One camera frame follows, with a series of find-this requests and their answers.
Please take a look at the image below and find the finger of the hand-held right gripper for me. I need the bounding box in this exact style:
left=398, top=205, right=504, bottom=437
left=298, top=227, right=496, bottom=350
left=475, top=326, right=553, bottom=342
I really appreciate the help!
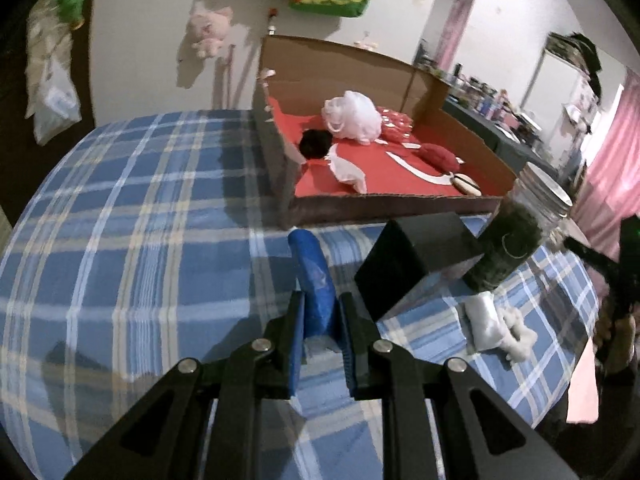
left=564, top=235, right=621, bottom=281

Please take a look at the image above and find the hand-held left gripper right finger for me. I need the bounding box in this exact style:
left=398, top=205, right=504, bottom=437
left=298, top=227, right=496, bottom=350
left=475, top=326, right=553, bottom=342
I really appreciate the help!
left=339, top=292, right=581, bottom=480

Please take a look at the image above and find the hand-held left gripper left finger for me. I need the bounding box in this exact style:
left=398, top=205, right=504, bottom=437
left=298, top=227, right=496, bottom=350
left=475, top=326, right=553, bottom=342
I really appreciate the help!
left=65, top=290, right=307, bottom=480

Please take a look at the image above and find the cardboard box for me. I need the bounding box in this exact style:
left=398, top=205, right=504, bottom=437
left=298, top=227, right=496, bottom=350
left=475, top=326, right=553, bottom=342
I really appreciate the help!
left=251, top=34, right=518, bottom=231

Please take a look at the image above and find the person's right hand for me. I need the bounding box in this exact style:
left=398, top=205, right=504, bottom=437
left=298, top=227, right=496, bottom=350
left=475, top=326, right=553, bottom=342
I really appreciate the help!
left=595, top=305, right=640, bottom=376

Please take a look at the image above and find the pink curtain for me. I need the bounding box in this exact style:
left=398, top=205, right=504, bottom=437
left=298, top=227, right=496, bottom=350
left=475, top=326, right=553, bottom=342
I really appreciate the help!
left=570, top=72, right=640, bottom=261

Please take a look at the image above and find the glass jar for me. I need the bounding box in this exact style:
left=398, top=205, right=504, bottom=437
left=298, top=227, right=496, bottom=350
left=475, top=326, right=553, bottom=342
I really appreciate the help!
left=461, top=161, right=575, bottom=293

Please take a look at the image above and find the white cloth bundle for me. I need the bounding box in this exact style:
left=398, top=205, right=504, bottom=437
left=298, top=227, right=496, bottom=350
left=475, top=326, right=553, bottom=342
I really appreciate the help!
left=462, top=290, right=536, bottom=363

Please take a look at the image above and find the black box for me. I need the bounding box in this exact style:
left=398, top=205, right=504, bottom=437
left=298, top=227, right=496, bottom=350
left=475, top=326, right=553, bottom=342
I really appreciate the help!
left=354, top=211, right=485, bottom=321

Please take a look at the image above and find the desk with dark cloth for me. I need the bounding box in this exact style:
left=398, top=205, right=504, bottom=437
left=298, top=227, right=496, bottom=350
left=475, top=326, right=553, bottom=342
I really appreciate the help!
left=442, top=97, right=558, bottom=176

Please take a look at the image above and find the black and white pad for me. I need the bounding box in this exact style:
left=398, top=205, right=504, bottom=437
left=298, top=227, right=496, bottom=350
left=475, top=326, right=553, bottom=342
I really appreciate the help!
left=450, top=172, right=482, bottom=196

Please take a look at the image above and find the white cabinet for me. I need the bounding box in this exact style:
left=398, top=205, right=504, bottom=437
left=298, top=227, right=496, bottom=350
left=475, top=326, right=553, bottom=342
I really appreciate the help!
left=520, top=50, right=601, bottom=161

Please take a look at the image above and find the dark red pouch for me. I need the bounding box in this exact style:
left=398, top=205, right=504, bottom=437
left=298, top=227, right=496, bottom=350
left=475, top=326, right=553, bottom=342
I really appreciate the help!
left=419, top=142, right=463, bottom=173

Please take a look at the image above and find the white cloth piece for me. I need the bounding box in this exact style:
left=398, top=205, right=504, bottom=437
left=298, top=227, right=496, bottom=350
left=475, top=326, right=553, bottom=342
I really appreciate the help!
left=325, top=144, right=368, bottom=195

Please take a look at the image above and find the blue plaid cloth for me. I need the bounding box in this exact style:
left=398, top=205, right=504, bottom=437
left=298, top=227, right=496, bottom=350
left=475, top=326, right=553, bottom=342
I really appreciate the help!
left=0, top=109, right=598, bottom=480

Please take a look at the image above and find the row of cosmetic bottles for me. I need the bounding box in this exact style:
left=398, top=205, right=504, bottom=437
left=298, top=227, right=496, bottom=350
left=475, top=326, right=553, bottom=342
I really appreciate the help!
left=417, top=57, right=538, bottom=126

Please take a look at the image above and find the black bath pouf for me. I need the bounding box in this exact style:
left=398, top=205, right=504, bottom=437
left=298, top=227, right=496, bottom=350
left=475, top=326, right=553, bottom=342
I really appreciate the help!
left=299, top=128, right=333, bottom=161

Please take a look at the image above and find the dark clothes pile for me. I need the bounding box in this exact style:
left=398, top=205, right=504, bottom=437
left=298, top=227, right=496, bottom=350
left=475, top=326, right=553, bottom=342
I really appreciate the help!
left=545, top=31, right=603, bottom=96

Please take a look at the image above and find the red bath pouf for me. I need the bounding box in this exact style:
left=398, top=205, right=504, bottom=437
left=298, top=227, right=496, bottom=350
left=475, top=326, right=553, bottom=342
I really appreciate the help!
left=372, top=105, right=416, bottom=146

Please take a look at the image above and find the white bath pouf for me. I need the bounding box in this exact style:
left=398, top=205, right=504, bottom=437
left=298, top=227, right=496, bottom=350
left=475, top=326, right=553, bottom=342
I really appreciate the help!
left=321, top=90, right=383, bottom=146

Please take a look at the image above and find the pink pig plush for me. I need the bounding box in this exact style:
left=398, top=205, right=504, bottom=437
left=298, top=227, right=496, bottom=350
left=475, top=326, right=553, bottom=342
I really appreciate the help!
left=186, top=6, right=235, bottom=59

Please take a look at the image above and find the white plastic bag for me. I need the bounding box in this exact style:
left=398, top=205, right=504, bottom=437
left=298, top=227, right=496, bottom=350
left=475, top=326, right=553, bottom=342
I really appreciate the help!
left=32, top=77, right=82, bottom=146

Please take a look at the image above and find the floral hanging bag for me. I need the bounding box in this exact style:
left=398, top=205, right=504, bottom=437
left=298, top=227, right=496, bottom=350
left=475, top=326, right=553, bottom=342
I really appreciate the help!
left=25, top=0, right=76, bottom=111

